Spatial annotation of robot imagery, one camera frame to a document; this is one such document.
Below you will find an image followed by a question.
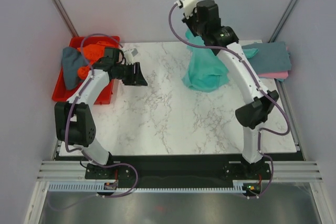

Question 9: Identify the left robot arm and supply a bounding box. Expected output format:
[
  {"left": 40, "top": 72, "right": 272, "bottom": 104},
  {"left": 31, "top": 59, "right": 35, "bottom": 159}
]
[{"left": 55, "top": 47, "right": 148, "bottom": 178}]

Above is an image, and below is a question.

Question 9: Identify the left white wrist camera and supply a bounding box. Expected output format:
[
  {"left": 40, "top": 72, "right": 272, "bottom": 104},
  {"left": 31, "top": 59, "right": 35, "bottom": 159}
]
[{"left": 124, "top": 48, "right": 138, "bottom": 65}]

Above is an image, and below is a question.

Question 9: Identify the white slotted cable duct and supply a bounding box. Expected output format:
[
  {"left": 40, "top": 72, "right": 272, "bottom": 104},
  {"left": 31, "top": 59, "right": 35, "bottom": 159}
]
[{"left": 48, "top": 182, "right": 261, "bottom": 193}]

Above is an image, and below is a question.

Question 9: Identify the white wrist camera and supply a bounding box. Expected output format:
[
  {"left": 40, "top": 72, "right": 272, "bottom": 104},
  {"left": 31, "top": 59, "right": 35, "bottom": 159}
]
[
  {"left": 124, "top": 48, "right": 138, "bottom": 65},
  {"left": 175, "top": 0, "right": 198, "bottom": 19}
]

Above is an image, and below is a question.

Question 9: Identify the red plastic bin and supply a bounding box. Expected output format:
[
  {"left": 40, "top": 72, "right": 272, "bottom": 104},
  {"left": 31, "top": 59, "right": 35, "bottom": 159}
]
[{"left": 52, "top": 36, "right": 120, "bottom": 102}]

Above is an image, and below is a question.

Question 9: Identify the folded pink shirt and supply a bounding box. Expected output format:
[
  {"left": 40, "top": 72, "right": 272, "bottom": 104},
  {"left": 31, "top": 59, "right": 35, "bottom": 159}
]
[{"left": 258, "top": 43, "right": 291, "bottom": 81}]

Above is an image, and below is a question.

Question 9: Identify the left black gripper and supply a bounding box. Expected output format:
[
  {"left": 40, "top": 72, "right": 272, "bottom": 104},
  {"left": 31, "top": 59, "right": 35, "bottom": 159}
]
[{"left": 113, "top": 62, "right": 148, "bottom": 87}]

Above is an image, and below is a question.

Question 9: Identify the grey blue crumpled shirt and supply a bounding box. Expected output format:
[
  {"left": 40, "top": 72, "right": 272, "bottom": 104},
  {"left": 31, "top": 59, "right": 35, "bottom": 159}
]
[{"left": 61, "top": 47, "right": 90, "bottom": 90}]

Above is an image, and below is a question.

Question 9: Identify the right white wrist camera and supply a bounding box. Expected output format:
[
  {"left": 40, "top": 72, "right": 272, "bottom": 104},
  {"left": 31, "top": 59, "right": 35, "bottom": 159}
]
[{"left": 175, "top": 0, "right": 198, "bottom": 19}]

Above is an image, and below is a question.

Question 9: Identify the teal t shirt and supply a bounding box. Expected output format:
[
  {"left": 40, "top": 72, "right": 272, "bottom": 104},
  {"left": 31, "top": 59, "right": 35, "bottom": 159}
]
[{"left": 181, "top": 27, "right": 259, "bottom": 94}]

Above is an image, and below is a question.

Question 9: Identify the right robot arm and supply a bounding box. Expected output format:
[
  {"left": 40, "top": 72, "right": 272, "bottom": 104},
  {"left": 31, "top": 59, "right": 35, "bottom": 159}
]
[{"left": 177, "top": 0, "right": 279, "bottom": 179}]

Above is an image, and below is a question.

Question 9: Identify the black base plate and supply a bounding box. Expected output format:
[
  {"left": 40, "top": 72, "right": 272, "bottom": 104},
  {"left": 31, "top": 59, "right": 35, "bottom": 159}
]
[{"left": 55, "top": 153, "right": 307, "bottom": 189}]

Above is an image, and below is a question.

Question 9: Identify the aluminium frame rail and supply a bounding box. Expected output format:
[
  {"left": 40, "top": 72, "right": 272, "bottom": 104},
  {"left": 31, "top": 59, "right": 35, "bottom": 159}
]
[{"left": 38, "top": 161, "right": 322, "bottom": 183}]

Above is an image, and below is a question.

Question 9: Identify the folded grey blue shirt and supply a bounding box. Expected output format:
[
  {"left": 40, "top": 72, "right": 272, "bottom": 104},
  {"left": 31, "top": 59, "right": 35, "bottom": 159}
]
[{"left": 242, "top": 42, "right": 291, "bottom": 81}]

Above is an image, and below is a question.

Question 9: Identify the orange t shirt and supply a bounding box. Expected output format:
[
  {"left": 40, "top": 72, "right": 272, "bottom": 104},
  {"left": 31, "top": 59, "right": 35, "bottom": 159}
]
[{"left": 77, "top": 41, "right": 115, "bottom": 80}]

